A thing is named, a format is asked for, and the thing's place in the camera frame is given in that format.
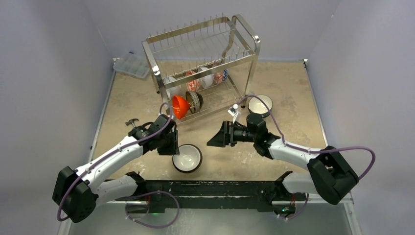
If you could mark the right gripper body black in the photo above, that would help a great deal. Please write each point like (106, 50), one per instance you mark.
(231, 134)

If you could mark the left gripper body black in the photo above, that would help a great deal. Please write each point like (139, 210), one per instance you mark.
(162, 148)

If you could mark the white bowl brown outside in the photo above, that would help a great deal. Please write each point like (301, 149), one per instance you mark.
(189, 158)

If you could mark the beige bowl dark patterned outside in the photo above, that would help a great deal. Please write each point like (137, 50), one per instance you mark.
(195, 101)

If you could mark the orange white floral bowl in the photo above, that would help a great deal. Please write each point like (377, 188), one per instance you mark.
(193, 85)

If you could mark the stainless steel dish rack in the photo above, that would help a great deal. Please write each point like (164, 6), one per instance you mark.
(205, 47)

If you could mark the orange diamond pattern bowl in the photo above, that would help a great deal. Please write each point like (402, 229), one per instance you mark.
(220, 76)

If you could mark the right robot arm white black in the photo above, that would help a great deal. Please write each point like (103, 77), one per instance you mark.
(328, 173)

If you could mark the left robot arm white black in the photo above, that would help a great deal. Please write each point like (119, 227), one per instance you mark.
(79, 191)

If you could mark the white bowl teal outside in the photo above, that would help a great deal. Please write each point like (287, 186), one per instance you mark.
(256, 106)

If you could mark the black hammer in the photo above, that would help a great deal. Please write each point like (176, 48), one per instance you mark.
(132, 122)

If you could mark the white bowl red patterned outside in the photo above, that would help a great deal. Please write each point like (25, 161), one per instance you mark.
(207, 81)

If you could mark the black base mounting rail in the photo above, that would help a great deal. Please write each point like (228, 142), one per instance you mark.
(262, 196)

